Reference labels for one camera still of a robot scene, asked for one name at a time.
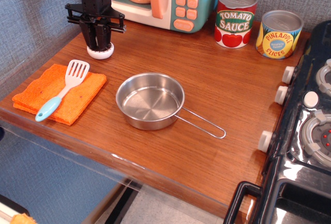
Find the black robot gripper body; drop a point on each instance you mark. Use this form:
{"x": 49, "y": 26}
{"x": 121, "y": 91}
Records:
{"x": 94, "y": 11}

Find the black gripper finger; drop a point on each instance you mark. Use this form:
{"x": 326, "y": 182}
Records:
{"x": 89, "y": 34}
{"x": 103, "y": 34}

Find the white toy mushroom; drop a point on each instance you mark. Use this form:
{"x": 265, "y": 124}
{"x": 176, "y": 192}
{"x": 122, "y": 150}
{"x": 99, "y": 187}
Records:
{"x": 100, "y": 55}

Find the small metal pot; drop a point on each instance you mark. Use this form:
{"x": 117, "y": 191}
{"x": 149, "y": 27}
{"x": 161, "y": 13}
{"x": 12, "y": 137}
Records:
{"x": 153, "y": 101}

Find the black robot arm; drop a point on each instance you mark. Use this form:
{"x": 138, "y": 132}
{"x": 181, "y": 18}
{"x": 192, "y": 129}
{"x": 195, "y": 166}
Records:
{"x": 97, "y": 20}

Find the white and blue spatula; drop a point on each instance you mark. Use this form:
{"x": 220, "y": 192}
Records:
{"x": 76, "y": 72}

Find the orange folded cloth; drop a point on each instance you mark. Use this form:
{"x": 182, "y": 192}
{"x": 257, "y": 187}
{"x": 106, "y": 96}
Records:
{"x": 49, "y": 84}

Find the tomato sauce can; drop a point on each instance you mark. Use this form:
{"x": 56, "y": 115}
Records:
{"x": 234, "y": 21}

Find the pineapple slices can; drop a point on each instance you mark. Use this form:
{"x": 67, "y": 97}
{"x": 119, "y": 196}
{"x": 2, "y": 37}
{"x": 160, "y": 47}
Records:
{"x": 278, "y": 34}

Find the white stove knob middle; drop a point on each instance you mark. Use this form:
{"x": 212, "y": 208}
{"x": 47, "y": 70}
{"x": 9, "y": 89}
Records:
{"x": 281, "y": 94}

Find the white stove knob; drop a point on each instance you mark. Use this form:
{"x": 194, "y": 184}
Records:
{"x": 281, "y": 94}
{"x": 265, "y": 140}
{"x": 288, "y": 74}

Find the white stove knob upper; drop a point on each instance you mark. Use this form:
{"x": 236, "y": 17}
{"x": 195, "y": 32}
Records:
{"x": 288, "y": 74}

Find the white stove knob lower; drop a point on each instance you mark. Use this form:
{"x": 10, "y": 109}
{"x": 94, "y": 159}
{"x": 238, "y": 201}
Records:
{"x": 265, "y": 140}

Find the orange object at corner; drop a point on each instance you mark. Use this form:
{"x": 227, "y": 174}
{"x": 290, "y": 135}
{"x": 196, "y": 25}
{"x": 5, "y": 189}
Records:
{"x": 22, "y": 219}

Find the black toy stove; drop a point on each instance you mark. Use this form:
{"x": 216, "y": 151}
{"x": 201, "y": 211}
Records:
{"x": 296, "y": 174}

